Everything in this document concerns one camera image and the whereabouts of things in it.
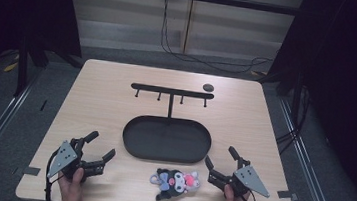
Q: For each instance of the small dark round disc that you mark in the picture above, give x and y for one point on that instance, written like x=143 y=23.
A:
x=208 y=87

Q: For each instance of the small black tape strip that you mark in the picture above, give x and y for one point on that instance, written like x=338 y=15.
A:
x=43 y=105

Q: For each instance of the black hook rack with tray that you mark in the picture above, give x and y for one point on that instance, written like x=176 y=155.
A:
x=166 y=141

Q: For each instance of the person's left hand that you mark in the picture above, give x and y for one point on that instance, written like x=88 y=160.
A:
x=73 y=193

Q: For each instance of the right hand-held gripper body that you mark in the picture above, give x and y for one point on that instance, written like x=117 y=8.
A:
x=249 y=180

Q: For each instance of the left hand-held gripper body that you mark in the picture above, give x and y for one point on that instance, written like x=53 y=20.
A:
x=65 y=159

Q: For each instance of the dark curtain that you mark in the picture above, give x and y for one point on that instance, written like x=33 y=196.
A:
x=349 y=81
x=15 y=6

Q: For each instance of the yellow floor tape piece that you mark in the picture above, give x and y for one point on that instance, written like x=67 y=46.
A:
x=10 y=66
x=258 y=73

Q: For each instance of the black metal stand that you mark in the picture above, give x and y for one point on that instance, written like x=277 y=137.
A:
x=22 y=64

